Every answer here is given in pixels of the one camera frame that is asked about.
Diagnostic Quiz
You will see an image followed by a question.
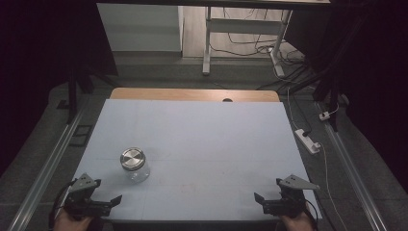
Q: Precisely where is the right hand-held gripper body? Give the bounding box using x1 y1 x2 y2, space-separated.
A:
263 173 321 219

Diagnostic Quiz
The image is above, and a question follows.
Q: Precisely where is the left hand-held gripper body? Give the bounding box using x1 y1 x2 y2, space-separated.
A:
63 172 113 221

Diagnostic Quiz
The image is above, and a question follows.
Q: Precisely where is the clear glass jar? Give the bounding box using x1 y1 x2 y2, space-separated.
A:
119 146 151 185

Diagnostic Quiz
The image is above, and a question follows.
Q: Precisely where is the round silver metal lid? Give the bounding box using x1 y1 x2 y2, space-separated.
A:
119 146 147 171

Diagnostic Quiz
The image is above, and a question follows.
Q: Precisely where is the person's right hand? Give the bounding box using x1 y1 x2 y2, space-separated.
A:
278 210 318 231

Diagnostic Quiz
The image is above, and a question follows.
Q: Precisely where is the person's left hand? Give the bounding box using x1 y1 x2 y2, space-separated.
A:
52 208 97 231

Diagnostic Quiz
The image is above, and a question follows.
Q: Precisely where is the white power strip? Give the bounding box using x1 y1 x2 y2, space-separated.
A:
293 128 321 155

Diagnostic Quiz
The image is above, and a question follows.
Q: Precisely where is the pale blue table sheet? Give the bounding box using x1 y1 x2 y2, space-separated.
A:
55 98 322 221

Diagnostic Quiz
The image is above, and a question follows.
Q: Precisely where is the black metal stand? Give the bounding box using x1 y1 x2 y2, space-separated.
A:
312 64 342 133
57 64 97 125

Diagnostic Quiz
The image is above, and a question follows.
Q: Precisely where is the white cabinet panel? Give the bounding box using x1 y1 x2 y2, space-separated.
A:
96 3 185 53

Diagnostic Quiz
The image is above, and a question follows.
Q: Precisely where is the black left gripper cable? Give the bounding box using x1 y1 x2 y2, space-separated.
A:
47 179 78 231

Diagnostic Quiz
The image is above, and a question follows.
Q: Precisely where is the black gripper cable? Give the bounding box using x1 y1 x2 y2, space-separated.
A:
47 179 78 231
304 198 320 226

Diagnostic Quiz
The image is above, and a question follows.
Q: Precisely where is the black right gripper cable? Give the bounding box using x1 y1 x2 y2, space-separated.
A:
304 198 320 226

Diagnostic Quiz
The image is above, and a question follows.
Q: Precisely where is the thin white floor cable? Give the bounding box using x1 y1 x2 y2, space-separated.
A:
286 88 349 231

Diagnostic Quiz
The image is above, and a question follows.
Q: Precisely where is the aluminium floor rail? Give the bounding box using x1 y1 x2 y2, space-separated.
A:
7 105 85 231
316 102 390 231

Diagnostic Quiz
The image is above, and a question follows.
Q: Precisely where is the tangle of black floor cables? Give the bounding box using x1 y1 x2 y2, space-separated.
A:
210 8 317 91

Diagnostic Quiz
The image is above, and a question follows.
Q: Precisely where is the white desk frame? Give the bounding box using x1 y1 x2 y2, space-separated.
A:
201 6 293 78

